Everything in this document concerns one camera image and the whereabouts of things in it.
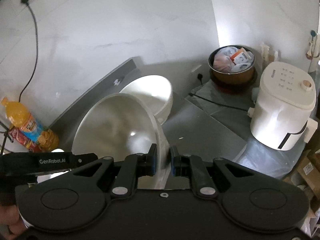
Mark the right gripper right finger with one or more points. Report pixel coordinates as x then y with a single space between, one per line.
193 168

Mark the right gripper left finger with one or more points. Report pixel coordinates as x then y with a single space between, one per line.
133 167

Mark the large metal bowl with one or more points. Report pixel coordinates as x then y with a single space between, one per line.
119 125

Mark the white ceramic bowl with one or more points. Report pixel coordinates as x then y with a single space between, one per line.
155 92

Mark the left hand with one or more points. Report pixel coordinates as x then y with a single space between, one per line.
10 217

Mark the red drink can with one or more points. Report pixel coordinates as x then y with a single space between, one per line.
23 140

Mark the orange juice bottle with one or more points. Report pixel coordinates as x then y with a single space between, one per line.
22 119

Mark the white air fryer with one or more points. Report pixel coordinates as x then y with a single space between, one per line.
286 98

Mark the brown pot with trash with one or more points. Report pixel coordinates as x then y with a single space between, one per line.
232 65

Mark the cardboard box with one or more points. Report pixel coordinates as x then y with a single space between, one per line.
308 168

